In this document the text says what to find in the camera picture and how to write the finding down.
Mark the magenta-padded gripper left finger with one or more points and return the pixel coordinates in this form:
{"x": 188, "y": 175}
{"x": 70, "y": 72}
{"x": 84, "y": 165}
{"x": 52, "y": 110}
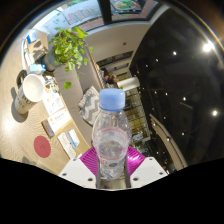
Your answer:
{"x": 88, "y": 159}

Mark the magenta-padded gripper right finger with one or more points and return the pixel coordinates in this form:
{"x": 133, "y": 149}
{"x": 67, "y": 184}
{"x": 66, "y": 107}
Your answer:
{"x": 136, "y": 159}

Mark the clear blue-capped water bottle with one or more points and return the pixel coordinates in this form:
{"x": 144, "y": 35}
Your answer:
{"x": 111, "y": 140}

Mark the white paper sheet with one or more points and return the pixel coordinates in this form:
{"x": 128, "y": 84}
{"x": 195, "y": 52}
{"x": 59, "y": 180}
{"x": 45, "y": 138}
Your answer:
{"x": 66, "y": 146}

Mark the blue white booklet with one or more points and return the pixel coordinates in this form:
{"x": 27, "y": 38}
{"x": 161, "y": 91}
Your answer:
{"x": 73, "y": 137}

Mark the flat round red coaster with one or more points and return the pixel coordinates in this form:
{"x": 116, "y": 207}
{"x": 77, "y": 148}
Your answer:
{"x": 42, "y": 146}

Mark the white tissue box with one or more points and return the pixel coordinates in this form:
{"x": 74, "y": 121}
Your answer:
{"x": 56, "y": 121}

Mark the grey white chevron cushion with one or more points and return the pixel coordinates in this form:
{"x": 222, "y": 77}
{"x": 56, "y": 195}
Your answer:
{"x": 89, "y": 106}

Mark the white printed leaflet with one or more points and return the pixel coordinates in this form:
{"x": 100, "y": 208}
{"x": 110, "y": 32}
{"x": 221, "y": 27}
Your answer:
{"x": 52, "y": 103}

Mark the person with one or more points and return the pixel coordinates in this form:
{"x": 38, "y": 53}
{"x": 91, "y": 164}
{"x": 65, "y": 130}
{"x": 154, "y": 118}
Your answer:
{"x": 110, "y": 79}

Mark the white printed mug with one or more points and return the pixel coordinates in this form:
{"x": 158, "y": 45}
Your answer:
{"x": 28, "y": 95}

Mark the light blue tissue pack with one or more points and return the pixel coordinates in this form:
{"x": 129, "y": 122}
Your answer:
{"x": 36, "y": 68}

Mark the green potted plant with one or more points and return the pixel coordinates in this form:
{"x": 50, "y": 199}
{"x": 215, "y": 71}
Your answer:
{"x": 71, "y": 46}

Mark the group of ceiling lights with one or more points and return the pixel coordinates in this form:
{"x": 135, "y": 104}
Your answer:
{"x": 207, "y": 47}

